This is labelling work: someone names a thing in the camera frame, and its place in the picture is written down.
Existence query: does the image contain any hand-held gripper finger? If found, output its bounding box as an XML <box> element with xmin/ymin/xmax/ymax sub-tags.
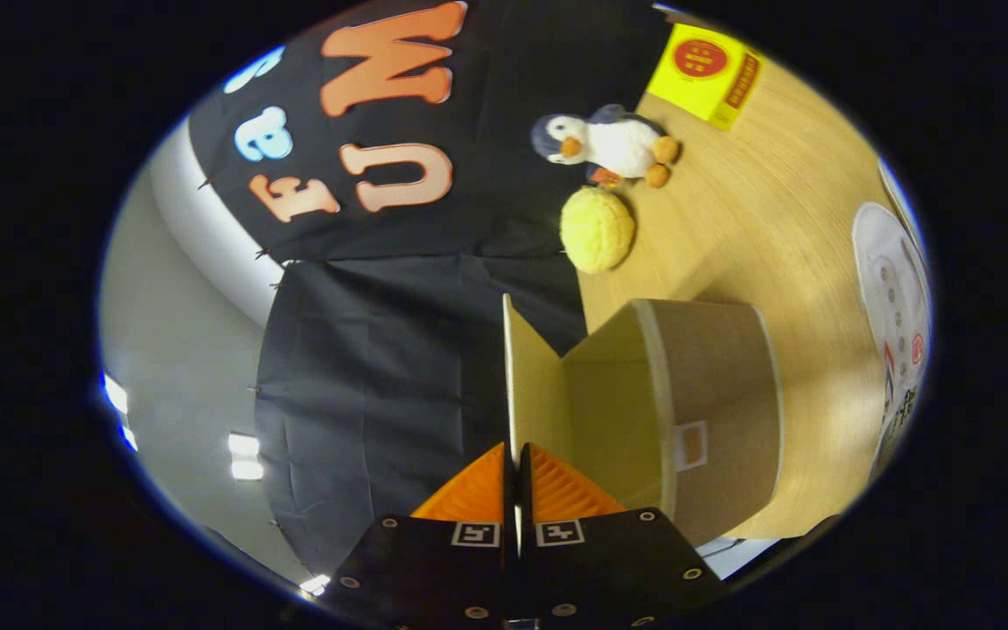
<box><xmin>519</xmin><ymin>442</ymin><xmax>728</xmax><ymax>630</ymax></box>
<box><xmin>320</xmin><ymin>442</ymin><xmax>519</xmax><ymax>630</ymax></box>

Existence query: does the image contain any brown fabric storage box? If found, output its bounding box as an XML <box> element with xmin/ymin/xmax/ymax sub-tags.
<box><xmin>502</xmin><ymin>293</ymin><xmax>785</xmax><ymax>548</ymax></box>

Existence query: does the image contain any white shoe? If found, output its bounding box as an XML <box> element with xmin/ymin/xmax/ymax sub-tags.
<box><xmin>851</xmin><ymin>201</ymin><xmax>934</xmax><ymax>478</ymax></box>

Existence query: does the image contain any yellow plush ball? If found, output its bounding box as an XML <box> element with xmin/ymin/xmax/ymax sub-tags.
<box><xmin>559</xmin><ymin>185</ymin><xmax>636</xmax><ymax>275</ymax></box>

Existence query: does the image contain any row of black cloth clips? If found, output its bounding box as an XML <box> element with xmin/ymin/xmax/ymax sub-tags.
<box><xmin>198</xmin><ymin>175</ymin><xmax>308</xmax><ymax>570</ymax></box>

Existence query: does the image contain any penguin plush toy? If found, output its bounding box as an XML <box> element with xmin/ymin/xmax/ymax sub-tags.
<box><xmin>530</xmin><ymin>103</ymin><xmax>682</xmax><ymax>189</ymax></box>

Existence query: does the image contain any yellow book with red label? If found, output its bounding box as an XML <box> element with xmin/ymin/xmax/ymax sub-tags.
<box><xmin>647</xmin><ymin>24</ymin><xmax>765</xmax><ymax>132</ymax></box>

